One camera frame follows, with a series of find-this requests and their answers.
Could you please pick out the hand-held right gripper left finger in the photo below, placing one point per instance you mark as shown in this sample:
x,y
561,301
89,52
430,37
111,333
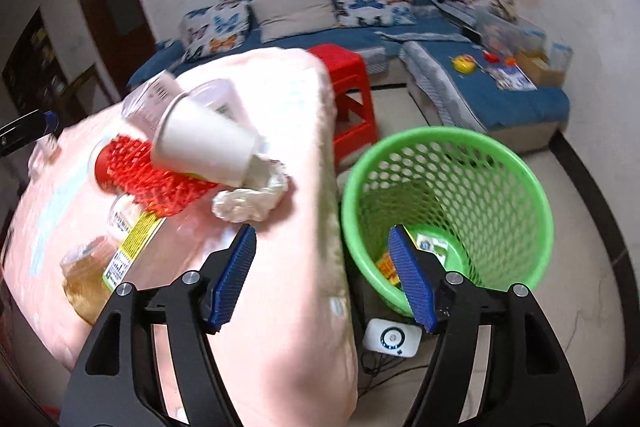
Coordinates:
x,y
235,277

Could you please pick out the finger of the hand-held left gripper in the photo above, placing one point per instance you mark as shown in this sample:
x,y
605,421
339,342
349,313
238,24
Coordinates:
x,y
25,129

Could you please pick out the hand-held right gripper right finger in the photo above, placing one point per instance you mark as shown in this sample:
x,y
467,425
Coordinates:
x,y
410,277

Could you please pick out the orange snack wrapper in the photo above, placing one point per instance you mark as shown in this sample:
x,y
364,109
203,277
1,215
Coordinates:
x,y
386,268

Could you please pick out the green white packet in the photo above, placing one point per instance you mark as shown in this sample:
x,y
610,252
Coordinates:
x,y
432,247

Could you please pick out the white tissue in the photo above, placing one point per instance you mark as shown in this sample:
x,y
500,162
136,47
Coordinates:
x,y
245,202

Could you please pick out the green plastic mesh basket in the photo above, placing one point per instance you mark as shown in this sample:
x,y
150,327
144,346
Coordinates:
x,y
450,157

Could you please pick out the red foam net sleeve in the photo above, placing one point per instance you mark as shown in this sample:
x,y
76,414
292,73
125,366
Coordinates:
x,y
145,187

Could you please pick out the white paper cup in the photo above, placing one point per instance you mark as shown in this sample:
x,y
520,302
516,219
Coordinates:
x,y
205,142

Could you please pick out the white router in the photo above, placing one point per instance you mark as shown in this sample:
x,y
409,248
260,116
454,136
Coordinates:
x,y
380,337

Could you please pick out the dark shelf cabinet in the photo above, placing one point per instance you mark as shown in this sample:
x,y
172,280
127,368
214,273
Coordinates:
x,y
35,57

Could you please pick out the dark wooden door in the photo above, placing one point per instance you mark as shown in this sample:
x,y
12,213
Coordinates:
x,y
115,7

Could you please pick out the blue sofa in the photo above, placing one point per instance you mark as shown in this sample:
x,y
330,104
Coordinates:
x,y
500,107

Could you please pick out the grey striped blanket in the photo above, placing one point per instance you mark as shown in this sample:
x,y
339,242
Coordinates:
x,y
435,77

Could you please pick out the butterfly print pillow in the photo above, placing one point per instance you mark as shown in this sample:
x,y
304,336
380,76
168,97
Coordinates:
x,y
372,2
215,32

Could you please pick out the red plastic stool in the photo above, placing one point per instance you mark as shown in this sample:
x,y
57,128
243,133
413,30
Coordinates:
x,y
345,72

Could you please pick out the yellow toy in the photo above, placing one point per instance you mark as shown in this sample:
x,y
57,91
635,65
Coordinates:
x,y
463,63

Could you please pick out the blue booklet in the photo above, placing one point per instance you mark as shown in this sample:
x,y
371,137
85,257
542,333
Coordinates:
x,y
510,78

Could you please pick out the cardboard box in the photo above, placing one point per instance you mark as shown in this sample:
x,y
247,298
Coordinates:
x,y
537,67

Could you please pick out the clear plastic storage box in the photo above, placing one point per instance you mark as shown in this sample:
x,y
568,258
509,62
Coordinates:
x,y
505,32

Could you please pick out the grey pillow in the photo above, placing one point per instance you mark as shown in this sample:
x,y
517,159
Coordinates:
x,y
295,9

